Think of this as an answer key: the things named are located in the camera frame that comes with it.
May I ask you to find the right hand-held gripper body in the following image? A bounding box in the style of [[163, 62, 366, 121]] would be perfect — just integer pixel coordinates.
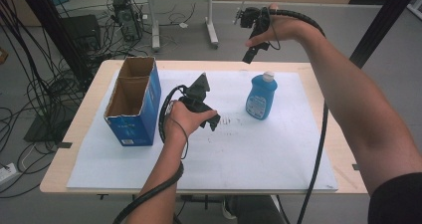
[[233, 6, 272, 40]]

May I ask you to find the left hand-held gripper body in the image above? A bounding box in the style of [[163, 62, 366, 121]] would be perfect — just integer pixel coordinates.
[[178, 72, 211, 112]]

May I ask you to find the blue bottle with white cap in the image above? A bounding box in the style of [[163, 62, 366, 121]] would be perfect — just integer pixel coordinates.
[[245, 71, 279, 121]]

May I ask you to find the blue cardboard box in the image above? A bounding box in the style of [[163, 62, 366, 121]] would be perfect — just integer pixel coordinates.
[[104, 56, 162, 147]]

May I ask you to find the person's left hand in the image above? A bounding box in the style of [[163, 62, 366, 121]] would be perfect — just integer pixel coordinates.
[[164, 100, 219, 142]]

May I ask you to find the person's right hand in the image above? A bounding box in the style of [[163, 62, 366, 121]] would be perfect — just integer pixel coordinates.
[[244, 3, 317, 49]]

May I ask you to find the white paper sheet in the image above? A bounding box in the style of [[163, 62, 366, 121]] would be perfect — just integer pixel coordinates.
[[66, 68, 338, 192]]

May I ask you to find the white shoe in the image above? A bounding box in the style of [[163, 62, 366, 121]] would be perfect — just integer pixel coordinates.
[[221, 197, 238, 220]]

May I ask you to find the person's right leg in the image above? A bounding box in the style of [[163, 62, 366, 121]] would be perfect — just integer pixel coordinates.
[[232, 194, 287, 224]]

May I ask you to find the black computer tower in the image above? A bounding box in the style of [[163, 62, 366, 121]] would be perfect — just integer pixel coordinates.
[[111, 0, 144, 43]]

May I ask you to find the black case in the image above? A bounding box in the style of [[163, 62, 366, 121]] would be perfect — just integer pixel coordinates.
[[61, 14, 103, 53]]

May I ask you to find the dark floor plate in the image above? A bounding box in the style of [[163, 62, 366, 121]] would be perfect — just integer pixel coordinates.
[[23, 105, 80, 144]]

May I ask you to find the person's black right sleeve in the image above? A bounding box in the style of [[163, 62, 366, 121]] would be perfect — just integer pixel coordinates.
[[367, 172, 422, 224]]

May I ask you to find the white power strip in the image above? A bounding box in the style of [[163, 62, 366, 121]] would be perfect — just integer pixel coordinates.
[[0, 162, 18, 186]]

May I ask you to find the thin black wire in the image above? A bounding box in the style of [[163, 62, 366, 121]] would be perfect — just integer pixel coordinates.
[[261, 7, 282, 52], [168, 114, 190, 161]]

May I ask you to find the black corrugated cable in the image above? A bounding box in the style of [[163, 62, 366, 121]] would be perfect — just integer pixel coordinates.
[[270, 8, 330, 224], [112, 84, 187, 224]]

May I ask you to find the white desk frame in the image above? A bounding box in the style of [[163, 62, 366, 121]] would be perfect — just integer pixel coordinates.
[[125, 0, 248, 52]]

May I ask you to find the black metal post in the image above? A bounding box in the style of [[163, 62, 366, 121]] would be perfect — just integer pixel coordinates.
[[348, 0, 422, 69], [14, 0, 95, 83]]

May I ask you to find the bundle of black floor cables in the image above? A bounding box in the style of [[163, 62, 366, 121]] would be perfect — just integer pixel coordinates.
[[0, 0, 112, 199]]

